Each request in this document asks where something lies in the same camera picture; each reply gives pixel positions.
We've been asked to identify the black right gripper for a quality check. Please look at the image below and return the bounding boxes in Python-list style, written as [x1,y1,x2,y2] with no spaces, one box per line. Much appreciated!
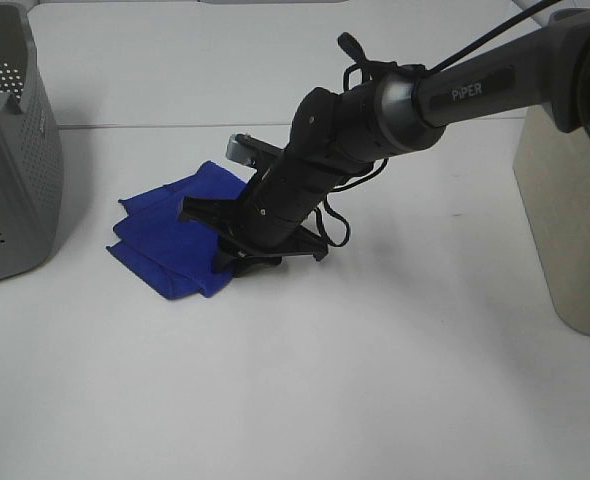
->
[178,152,342,278]

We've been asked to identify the blue towel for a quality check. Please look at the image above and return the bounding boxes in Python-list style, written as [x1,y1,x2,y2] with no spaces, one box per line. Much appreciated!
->
[107,161,245,300]

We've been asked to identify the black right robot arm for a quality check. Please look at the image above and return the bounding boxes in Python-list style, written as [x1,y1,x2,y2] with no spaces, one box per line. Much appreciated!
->
[179,8,590,274]

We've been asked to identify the grey perforated plastic basket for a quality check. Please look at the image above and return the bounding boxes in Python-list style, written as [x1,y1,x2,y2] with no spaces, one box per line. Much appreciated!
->
[0,2,63,280]

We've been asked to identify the beige plastic basket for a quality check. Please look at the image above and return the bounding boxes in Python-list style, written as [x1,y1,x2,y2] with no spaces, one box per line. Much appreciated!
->
[512,8,590,340]

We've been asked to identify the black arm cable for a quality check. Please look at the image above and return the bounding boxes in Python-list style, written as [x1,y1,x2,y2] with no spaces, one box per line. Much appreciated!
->
[314,0,559,247]

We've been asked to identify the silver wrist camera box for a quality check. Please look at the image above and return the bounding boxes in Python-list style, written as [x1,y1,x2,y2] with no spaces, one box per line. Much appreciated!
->
[225,133,282,170]

